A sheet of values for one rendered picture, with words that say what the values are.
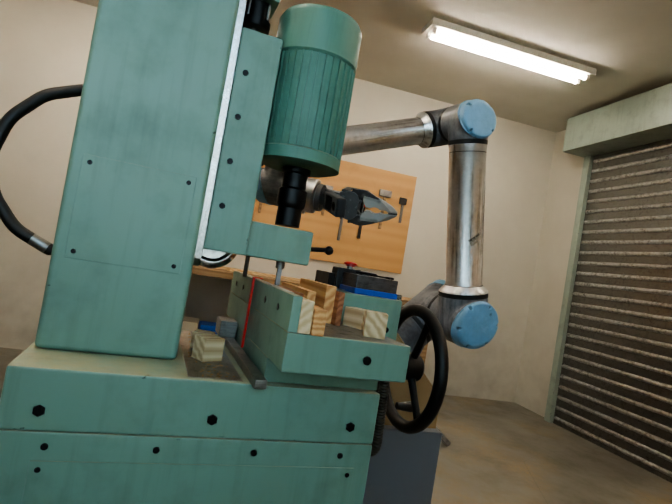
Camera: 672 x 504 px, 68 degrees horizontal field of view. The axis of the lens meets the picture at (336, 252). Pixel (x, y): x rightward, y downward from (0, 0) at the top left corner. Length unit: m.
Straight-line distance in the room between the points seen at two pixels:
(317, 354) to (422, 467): 1.00
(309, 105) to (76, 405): 0.64
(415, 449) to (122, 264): 1.11
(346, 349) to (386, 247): 3.78
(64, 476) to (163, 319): 0.27
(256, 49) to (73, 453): 0.74
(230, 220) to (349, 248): 3.52
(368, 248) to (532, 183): 1.82
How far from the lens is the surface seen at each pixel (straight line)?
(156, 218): 0.90
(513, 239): 5.18
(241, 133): 0.98
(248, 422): 0.86
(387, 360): 0.82
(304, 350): 0.77
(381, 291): 1.07
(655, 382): 4.18
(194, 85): 0.94
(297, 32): 1.06
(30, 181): 4.49
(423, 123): 1.64
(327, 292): 0.94
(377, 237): 4.52
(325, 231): 4.38
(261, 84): 1.01
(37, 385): 0.84
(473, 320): 1.54
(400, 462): 1.68
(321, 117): 1.01
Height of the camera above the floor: 1.01
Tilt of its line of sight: 2 degrees up
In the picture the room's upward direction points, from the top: 10 degrees clockwise
